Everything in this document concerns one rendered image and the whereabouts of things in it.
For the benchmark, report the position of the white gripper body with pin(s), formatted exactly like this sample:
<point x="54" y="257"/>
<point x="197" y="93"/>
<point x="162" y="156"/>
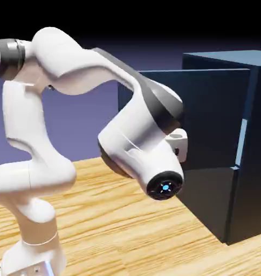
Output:
<point x="182" y="149"/>

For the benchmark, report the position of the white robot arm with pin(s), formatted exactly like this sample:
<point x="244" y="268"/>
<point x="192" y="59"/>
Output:
<point x="121" y="138"/>

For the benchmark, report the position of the dark blue cabinet door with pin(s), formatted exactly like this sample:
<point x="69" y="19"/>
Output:
<point x="208" y="204"/>
<point x="208" y="107"/>

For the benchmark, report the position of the dark blue cabinet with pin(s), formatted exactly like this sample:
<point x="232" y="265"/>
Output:
<point x="257" y="151"/>

